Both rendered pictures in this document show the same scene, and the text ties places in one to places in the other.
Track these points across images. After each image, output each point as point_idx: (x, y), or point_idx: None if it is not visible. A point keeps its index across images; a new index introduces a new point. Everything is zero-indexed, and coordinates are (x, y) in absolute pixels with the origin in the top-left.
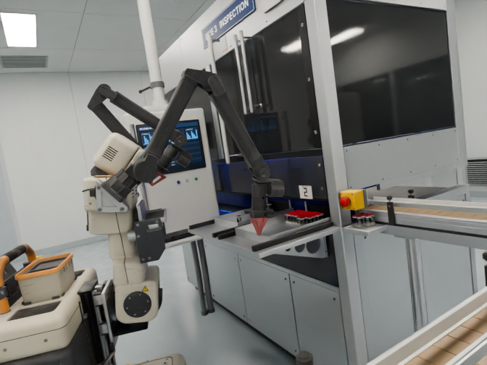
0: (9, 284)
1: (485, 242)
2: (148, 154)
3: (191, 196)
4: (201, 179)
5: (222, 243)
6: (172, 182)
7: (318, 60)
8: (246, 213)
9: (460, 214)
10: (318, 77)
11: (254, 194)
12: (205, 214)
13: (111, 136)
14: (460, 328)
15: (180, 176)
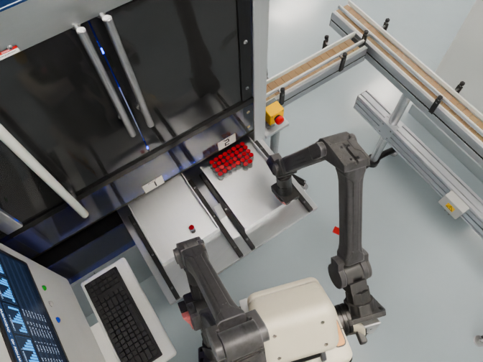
0: None
1: (333, 75)
2: (368, 253)
3: (62, 306)
4: (42, 281)
5: (260, 246)
6: (60, 329)
7: (265, 18)
8: (290, 202)
9: (307, 66)
10: (261, 35)
11: (290, 184)
12: (70, 295)
13: (333, 309)
14: (469, 129)
15: (49, 312)
